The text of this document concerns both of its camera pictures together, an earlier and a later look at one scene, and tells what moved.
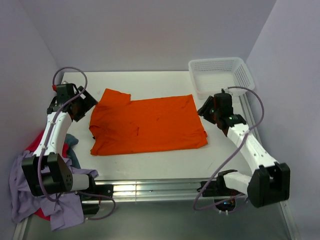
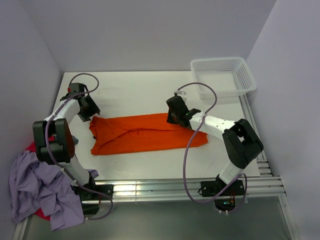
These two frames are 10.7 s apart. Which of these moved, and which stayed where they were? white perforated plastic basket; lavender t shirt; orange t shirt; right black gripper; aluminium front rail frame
Moved: right black gripper; orange t shirt
Stayed: white perforated plastic basket; lavender t shirt; aluminium front rail frame
